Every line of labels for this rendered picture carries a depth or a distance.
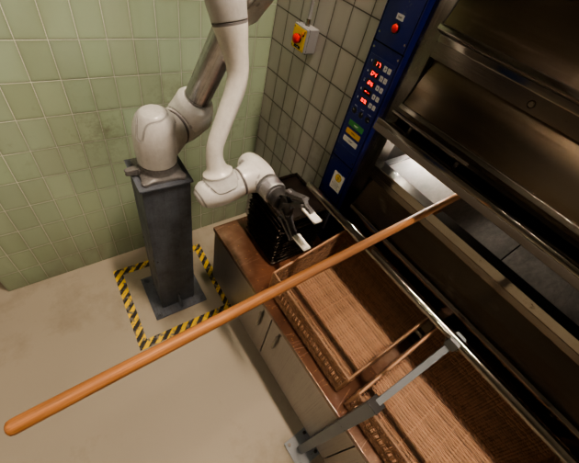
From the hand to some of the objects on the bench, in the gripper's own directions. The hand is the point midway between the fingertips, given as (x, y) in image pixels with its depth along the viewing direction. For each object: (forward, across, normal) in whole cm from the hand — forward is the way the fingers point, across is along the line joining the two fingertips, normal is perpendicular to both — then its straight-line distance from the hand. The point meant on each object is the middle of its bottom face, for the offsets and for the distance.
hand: (311, 234), depth 101 cm
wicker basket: (+72, +61, -26) cm, 98 cm away
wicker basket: (+12, +61, -28) cm, 68 cm away
